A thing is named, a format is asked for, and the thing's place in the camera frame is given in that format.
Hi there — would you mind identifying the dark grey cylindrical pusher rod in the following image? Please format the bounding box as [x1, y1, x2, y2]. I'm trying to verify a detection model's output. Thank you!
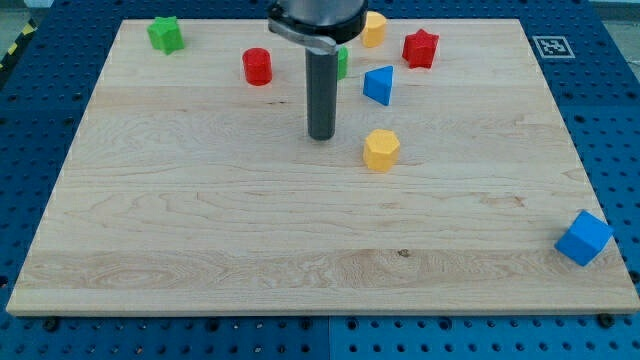
[305, 49, 338, 141]

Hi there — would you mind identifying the yellow hexagon block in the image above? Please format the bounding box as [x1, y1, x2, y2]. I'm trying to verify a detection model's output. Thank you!
[363, 129, 400, 172]

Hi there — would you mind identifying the blue cube block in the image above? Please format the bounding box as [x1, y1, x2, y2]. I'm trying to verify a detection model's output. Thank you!
[554, 210, 614, 266]

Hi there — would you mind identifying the green cylinder block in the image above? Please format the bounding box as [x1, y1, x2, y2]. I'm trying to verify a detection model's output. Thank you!
[337, 47, 349, 80]

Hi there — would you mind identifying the yellow cylinder block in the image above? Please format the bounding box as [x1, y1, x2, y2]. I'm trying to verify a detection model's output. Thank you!
[360, 11, 387, 48]

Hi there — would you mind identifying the blue triangle block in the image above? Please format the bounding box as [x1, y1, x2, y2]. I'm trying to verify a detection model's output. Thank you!
[363, 66, 394, 106]

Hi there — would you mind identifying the red cylinder block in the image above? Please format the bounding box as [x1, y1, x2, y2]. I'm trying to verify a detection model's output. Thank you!
[242, 48, 272, 86]

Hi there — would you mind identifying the red star block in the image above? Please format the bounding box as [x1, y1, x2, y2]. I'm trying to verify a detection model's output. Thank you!
[402, 29, 440, 69]

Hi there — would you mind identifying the green star block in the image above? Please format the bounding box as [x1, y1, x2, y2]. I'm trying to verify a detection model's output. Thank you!
[147, 16, 184, 55]

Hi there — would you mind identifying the light wooden board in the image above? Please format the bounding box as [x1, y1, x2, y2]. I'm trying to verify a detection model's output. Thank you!
[7, 19, 639, 317]

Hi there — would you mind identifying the white fiducial marker tag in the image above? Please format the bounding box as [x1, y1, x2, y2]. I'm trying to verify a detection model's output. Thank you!
[532, 35, 575, 59]

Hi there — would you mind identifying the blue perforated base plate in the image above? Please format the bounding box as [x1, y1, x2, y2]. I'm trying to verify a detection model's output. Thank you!
[1, 0, 639, 359]

